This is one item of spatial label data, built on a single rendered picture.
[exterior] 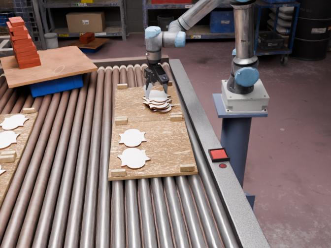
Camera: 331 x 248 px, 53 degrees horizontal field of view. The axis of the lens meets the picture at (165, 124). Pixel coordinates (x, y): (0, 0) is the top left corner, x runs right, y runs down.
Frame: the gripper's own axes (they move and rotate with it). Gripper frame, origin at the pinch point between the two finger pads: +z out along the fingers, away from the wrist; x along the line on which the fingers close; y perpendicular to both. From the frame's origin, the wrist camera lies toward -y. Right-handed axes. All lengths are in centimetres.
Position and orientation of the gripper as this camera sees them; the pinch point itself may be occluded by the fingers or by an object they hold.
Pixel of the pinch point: (157, 96)
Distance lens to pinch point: 176.8
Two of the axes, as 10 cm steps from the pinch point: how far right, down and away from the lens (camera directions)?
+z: 0.2, 8.6, 5.1
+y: -4.6, -4.5, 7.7
